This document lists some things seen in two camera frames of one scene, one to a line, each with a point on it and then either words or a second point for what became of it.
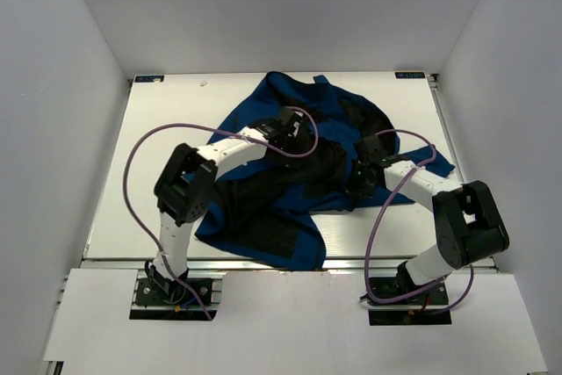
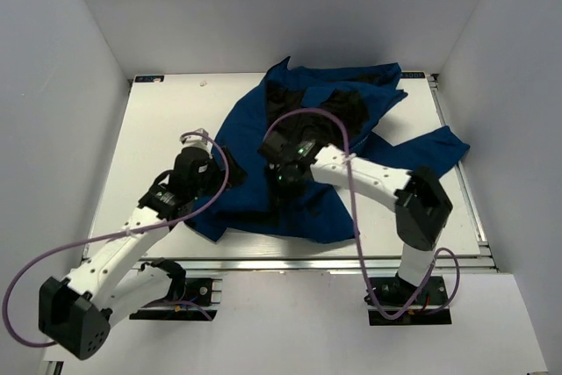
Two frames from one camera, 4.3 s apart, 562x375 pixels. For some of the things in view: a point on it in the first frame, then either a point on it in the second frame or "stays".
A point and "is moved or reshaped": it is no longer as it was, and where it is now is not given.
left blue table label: x=148 y=79 stays
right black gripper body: x=358 y=183 → x=278 y=174
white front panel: x=314 y=322 stays
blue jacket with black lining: x=271 y=212 is moved or reshaped
